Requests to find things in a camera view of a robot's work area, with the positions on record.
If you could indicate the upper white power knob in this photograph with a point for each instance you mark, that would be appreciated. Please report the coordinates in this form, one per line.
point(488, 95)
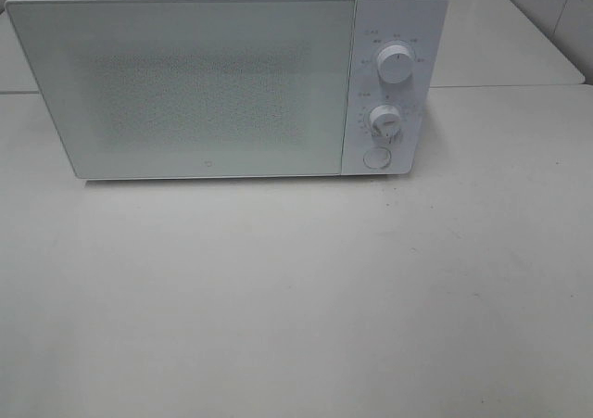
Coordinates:
point(394, 62)

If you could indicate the white microwave door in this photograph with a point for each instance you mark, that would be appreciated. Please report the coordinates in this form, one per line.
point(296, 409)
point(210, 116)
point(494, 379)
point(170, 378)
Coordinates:
point(192, 89)

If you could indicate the round door release button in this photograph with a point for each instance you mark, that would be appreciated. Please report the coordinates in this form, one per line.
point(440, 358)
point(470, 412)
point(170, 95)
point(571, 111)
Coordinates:
point(377, 158)

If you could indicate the white microwave oven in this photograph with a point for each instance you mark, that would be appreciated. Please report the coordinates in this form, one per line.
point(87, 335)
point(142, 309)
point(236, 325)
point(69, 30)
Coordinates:
point(375, 24)

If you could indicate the white timer knob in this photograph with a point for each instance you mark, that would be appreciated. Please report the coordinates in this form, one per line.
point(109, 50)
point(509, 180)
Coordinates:
point(385, 121)

